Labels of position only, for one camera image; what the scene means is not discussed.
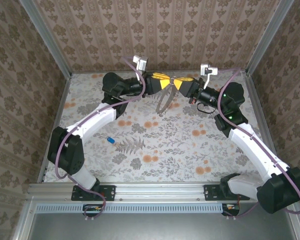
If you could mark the small blue capsule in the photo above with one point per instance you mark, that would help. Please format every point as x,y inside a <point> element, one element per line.
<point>110,140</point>

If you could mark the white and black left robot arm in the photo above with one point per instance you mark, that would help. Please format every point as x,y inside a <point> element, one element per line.
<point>95,122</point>

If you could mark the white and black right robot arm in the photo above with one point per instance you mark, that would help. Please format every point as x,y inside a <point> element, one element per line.
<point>255,150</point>

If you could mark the floral patterned table cover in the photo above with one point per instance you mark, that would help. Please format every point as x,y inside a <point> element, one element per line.
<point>177,150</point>

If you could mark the black controller board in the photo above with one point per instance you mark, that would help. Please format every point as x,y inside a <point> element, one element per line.
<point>92,210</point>
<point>231,209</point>

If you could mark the grey metal sheet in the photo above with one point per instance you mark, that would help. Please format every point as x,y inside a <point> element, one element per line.
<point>165,227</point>

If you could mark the thin aluminium wall rail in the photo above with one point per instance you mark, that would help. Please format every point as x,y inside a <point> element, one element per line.
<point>90,72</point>

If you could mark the aluminium side rail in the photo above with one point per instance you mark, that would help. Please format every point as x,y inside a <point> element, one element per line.
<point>55,120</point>
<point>260,112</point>

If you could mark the aluminium corner post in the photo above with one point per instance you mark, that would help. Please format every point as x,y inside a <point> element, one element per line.
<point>268,37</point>
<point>47,37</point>

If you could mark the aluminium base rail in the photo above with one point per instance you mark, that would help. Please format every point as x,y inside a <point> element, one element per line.
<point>160,191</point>

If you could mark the aluminium frame bar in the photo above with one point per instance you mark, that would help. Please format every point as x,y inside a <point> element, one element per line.
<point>298,222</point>
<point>23,225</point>

